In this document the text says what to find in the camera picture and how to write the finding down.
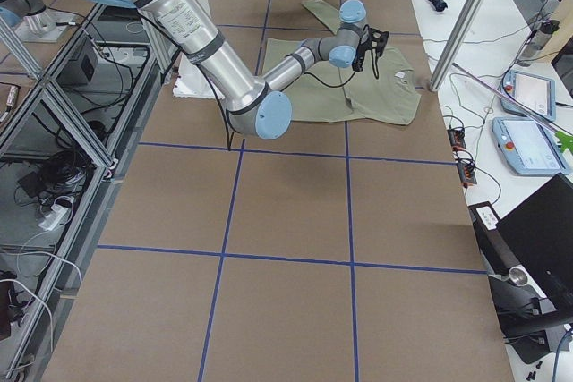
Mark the aluminium frame post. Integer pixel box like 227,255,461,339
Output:
429,0,484,92

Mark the black monitor stand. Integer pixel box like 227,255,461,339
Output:
469,202,572,364

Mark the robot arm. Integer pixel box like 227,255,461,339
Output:
90,0,372,139

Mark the white power strip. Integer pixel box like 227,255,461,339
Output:
38,203,72,231

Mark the upper teach pendant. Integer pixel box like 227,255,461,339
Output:
500,70,556,122

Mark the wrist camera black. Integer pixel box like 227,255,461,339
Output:
368,27,389,58

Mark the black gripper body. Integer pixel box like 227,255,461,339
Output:
352,31,372,72

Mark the olive green long-sleeve shirt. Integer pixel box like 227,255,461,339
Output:
261,0,422,127

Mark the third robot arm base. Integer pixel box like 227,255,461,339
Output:
1,0,64,43

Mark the orange black usb hub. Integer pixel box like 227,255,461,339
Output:
447,128,466,151

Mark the black box under table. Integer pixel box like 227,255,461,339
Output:
56,43,98,86

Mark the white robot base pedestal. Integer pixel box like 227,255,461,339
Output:
173,56,215,99

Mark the aluminium table frame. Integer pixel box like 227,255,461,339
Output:
1,5,178,381

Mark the lower teach pendant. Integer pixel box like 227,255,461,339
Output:
492,117,572,177

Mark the teach pendant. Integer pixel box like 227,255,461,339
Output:
492,117,572,177
500,70,556,122

